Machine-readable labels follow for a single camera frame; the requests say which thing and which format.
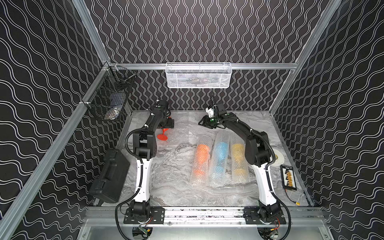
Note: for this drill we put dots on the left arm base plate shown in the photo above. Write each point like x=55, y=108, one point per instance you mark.
x=153, y=215

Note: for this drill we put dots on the black plastic case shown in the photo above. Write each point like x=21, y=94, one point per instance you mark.
x=109, y=185

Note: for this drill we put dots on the blue glass in bubble wrap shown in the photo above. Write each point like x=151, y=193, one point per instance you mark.
x=218, y=163

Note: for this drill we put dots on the red wine glass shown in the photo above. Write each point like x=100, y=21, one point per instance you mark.
x=163, y=136

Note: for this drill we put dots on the black box with orange parts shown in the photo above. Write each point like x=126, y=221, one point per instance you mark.
x=288, y=178

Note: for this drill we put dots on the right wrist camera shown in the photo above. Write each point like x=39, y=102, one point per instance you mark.
x=210, y=112

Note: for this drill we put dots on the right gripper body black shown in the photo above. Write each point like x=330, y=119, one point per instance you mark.
x=209, y=122

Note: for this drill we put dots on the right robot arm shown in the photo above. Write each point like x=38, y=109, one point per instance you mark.
x=258, y=153

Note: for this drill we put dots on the white tape roll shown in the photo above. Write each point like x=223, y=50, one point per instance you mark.
x=279, y=158

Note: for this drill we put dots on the black wire basket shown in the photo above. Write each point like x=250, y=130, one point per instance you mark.
x=109, y=98

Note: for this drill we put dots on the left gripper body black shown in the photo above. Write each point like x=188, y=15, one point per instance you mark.
x=168, y=122

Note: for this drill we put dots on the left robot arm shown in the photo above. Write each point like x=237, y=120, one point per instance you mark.
x=141, y=143

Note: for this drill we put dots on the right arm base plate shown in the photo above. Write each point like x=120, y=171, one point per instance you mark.
x=264, y=216

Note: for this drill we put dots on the yellow glass in bubble wrap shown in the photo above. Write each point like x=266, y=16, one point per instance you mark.
x=240, y=169

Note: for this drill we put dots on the orange glass in bubble wrap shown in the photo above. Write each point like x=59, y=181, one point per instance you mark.
x=200, y=168

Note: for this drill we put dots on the white wire basket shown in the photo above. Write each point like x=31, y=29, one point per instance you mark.
x=198, y=75

